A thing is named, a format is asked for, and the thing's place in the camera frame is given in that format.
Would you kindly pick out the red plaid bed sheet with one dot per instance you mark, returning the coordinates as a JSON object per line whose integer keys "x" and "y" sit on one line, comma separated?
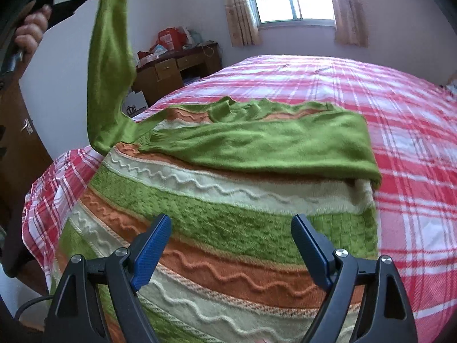
{"x": 410, "y": 185}

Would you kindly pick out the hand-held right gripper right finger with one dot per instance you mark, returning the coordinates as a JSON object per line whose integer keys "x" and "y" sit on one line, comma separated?
{"x": 315, "y": 253}

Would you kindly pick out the beige patterned curtain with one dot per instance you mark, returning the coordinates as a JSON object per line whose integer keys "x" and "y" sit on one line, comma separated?
{"x": 239, "y": 10}
{"x": 348, "y": 10}

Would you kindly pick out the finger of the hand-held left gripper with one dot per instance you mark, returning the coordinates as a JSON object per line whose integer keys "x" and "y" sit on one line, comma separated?
{"x": 76, "y": 0}

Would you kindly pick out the white cardboard box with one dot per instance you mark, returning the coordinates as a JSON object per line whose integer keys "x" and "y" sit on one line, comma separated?
{"x": 135, "y": 103}

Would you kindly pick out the dark cloth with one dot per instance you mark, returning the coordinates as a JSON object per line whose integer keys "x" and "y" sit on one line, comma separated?
{"x": 14, "y": 243}

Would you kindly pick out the wooden door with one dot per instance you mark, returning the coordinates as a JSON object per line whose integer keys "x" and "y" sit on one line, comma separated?
{"x": 18, "y": 157}

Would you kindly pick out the person's left hand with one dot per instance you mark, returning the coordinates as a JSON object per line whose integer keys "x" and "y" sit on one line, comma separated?
{"x": 32, "y": 28}

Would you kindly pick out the red and blue packet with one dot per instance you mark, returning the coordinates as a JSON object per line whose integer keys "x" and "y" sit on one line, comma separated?
{"x": 153, "y": 54}

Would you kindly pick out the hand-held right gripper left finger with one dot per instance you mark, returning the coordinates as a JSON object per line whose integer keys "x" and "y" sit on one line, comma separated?
{"x": 150, "y": 253}

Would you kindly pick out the wooden desk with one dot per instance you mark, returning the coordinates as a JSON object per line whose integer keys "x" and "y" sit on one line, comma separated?
{"x": 167, "y": 69}

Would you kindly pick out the red bag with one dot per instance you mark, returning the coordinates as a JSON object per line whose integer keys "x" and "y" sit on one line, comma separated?
{"x": 170, "y": 37}

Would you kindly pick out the green towel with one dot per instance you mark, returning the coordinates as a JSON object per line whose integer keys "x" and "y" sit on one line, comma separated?
{"x": 214, "y": 221}

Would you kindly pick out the white plastic bag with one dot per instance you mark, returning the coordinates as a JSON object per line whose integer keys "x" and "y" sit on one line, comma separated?
{"x": 194, "y": 35}

